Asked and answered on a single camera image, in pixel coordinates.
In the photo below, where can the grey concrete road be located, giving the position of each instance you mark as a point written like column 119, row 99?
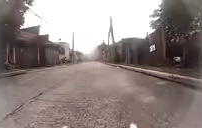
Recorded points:
column 89, row 90

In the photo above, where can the leaning utility pole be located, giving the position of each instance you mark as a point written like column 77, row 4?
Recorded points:
column 111, row 31

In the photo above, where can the pale building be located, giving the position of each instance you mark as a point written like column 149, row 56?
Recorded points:
column 65, row 50

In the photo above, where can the pale concrete kerb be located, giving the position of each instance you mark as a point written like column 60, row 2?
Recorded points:
column 162, row 75

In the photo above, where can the robot's own part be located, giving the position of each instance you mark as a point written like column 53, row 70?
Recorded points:
column 133, row 125

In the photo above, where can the brown house with porch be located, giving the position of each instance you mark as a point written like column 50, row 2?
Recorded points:
column 30, row 48

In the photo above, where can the raised concrete kerb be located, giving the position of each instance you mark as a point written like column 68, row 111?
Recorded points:
column 19, row 71

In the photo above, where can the large leafy tree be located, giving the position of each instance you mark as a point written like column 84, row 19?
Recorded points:
column 180, row 20

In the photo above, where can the dark tree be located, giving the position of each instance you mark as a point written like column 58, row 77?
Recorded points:
column 2, row 30

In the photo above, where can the dark wall with white sign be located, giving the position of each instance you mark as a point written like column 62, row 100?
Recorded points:
column 145, row 50

